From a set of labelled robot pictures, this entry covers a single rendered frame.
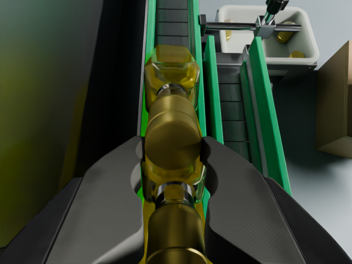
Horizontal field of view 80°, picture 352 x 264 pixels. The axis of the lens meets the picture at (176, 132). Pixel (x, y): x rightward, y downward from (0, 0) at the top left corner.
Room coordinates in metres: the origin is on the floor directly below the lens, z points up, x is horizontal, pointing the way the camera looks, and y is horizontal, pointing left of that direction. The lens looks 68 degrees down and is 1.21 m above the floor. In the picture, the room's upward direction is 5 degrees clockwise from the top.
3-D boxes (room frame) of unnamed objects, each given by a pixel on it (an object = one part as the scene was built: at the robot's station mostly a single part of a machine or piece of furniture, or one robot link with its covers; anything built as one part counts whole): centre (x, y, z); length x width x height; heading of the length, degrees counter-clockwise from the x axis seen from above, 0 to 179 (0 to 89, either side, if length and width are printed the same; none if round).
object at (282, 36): (0.48, -0.27, 0.79); 0.04 x 0.04 x 0.04
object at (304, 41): (0.42, -0.19, 0.80); 0.22 x 0.17 x 0.09; 95
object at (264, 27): (0.30, -0.11, 0.95); 0.17 x 0.03 x 0.12; 95
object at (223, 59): (0.30, -0.09, 0.85); 0.09 x 0.04 x 0.07; 95
